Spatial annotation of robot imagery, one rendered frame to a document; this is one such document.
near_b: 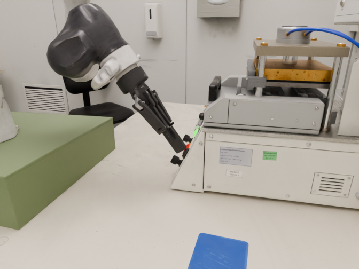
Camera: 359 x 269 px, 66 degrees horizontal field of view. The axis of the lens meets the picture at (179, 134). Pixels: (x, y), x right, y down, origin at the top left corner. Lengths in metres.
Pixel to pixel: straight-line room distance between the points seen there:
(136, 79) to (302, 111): 0.38
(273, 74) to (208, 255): 0.41
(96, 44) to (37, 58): 2.40
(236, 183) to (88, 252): 0.36
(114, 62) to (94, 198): 0.33
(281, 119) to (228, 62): 1.70
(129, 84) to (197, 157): 0.24
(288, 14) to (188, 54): 0.79
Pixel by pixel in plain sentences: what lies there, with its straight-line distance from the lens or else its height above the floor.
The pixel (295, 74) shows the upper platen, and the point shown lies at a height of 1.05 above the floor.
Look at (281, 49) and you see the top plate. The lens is 0.64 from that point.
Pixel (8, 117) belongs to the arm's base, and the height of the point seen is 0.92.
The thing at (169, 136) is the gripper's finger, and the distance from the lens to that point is 0.70.
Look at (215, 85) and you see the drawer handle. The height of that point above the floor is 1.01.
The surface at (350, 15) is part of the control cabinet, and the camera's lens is 0.84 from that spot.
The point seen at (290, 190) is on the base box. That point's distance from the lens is 0.71.
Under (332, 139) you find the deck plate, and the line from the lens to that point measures 0.67.
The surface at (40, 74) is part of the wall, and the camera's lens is 3.09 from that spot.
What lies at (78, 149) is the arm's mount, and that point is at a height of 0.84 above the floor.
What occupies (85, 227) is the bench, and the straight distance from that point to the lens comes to 0.65.
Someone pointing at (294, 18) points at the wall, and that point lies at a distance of 2.29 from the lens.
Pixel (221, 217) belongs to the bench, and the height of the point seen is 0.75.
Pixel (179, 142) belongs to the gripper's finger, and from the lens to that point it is 0.72.
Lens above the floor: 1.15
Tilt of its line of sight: 22 degrees down
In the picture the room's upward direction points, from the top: straight up
